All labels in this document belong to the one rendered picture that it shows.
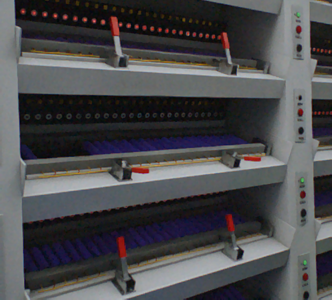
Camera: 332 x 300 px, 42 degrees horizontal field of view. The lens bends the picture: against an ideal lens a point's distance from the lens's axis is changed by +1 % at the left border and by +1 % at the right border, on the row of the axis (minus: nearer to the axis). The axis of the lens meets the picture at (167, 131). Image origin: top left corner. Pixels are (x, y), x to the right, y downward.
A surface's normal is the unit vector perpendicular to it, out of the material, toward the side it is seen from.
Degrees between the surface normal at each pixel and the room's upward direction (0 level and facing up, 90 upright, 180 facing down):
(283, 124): 90
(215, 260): 21
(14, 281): 90
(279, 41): 90
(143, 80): 111
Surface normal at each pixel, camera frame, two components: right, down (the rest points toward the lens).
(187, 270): 0.18, -0.94
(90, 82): 0.57, 0.35
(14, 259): 0.59, 0.00
